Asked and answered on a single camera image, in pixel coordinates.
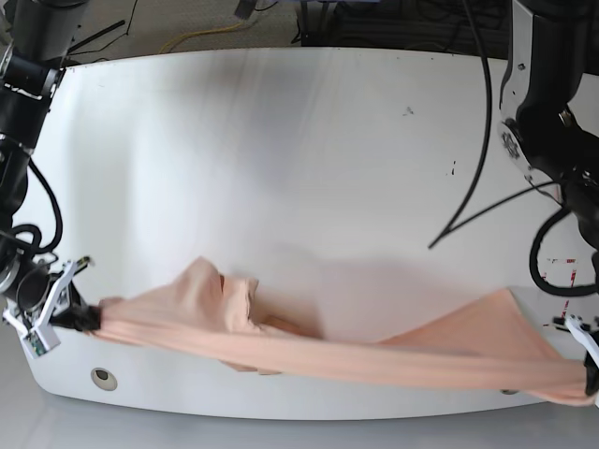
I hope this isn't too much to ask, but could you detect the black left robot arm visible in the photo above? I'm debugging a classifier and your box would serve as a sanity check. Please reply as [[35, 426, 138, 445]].
[[500, 1, 598, 298]]

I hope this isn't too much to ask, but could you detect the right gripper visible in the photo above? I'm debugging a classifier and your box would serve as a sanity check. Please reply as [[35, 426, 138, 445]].
[[1, 254, 101, 332]]

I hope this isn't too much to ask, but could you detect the peach pink T-shirt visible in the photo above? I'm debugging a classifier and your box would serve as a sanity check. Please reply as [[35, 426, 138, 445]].
[[95, 258, 598, 406]]

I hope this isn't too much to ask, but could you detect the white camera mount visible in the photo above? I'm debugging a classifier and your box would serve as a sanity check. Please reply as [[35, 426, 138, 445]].
[[549, 314, 598, 369], [2, 256, 93, 359]]

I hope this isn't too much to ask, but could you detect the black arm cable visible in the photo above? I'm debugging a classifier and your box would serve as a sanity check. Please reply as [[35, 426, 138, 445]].
[[8, 158, 65, 256], [428, 0, 570, 250]]

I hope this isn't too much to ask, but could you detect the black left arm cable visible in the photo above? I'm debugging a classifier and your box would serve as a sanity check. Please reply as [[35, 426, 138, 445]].
[[428, 0, 570, 250]]

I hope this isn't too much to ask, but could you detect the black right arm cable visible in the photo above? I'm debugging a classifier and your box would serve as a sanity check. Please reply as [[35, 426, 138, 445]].
[[8, 158, 65, 256]]

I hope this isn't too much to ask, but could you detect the red tape rectangle marking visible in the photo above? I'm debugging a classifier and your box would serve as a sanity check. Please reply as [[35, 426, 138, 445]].
[[542, 256, 579, 328]]

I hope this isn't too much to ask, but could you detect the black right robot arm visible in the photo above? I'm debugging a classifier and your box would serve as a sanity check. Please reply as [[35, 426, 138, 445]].
[[1, 1, 88, 327]]

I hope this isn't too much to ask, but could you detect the left table cable grommet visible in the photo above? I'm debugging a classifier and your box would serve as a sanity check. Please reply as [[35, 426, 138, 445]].
[[91, 368, 118, 392]]

